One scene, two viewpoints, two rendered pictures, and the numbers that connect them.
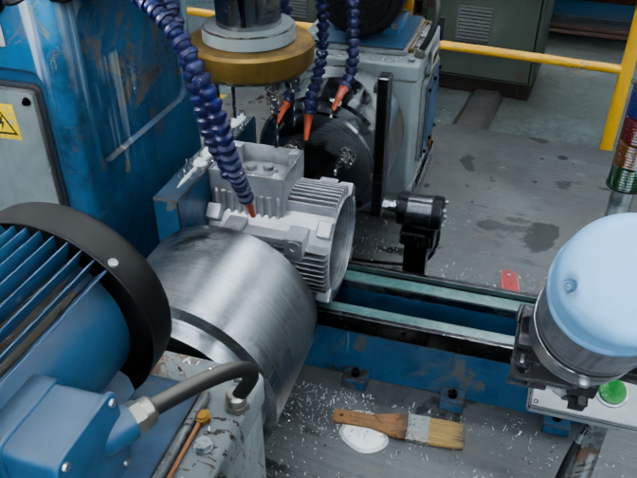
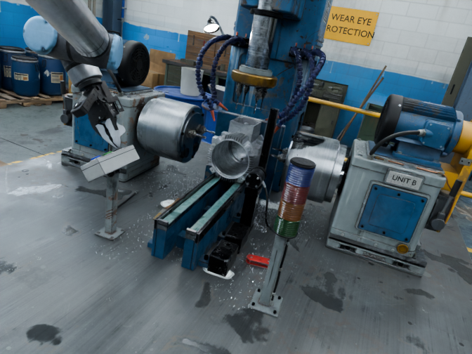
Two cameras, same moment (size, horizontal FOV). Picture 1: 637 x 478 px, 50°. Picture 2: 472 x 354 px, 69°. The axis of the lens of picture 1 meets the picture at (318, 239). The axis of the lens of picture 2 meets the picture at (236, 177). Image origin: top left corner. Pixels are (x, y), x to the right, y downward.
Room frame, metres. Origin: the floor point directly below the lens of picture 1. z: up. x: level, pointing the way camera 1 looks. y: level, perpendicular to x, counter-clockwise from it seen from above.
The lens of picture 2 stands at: (0.88, -1.29, 1.45)
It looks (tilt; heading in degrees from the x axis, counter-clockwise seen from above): 22 degrees down; 88
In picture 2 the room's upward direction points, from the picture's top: 11 degrees clockwise
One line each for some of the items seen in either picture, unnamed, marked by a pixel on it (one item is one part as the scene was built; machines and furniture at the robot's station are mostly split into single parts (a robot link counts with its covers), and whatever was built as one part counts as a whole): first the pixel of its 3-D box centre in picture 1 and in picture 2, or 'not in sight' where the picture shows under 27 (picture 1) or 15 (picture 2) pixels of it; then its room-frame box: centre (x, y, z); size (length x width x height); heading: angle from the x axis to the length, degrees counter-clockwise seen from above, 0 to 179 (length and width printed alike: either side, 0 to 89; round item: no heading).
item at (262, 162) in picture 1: (258, 179); (244, 129); (0.94, 0.10, 1.11); 0.12 x 0.11 x 0.07; 73
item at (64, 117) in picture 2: not in sight; (72, 104); (0.19, 0.17, 1.07); 0.08 x 0.07 x 0.20; 73
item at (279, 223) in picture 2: (627, 174); (286, 223); (1.06, -0.55, 1.05); 0.06 x 0.06 x 0.04
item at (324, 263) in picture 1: (283, 232); (237, 153); (0.93, 0.06, 1.02); 0.20 x 0.19 x 0.19; 73
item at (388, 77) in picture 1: (382, 148); (267, 143); (1.02, -0.11, 1.12); 0.04 x 0.03 x 0.26; 73
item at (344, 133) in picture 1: (337, 133); (319, 168); (1.25, -0.04, 1.04); 0.41 x 0.25 x 0.25; 163
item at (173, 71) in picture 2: not in sight; (222, 80); (0.59, 4.98, 0.71); 2.21 x 0.95 x 1.43; 157
